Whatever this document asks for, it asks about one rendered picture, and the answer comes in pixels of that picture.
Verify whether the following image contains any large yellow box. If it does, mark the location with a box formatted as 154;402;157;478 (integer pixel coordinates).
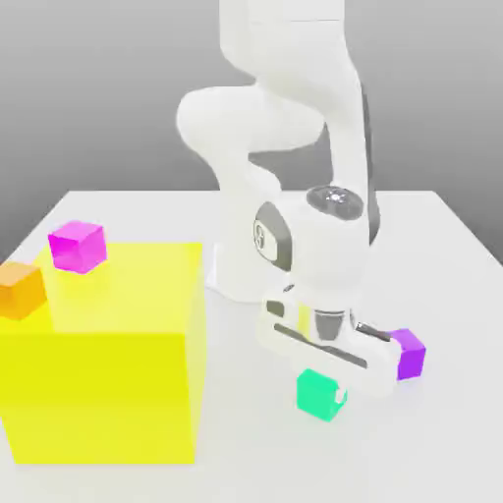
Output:
0;242;208;466

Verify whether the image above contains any small green cube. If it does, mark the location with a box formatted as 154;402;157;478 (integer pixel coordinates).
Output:
295;367;349;423

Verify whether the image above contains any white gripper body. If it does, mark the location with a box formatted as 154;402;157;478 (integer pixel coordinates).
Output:
255;312;403;399

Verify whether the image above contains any small purple cube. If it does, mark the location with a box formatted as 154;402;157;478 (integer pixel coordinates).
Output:
388;328;427;381

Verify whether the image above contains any small orange cube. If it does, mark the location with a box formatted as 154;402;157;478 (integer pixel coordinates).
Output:
0;260;48;321

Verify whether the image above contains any small magenta cube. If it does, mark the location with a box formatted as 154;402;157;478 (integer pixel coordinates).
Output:
47;220;108;275

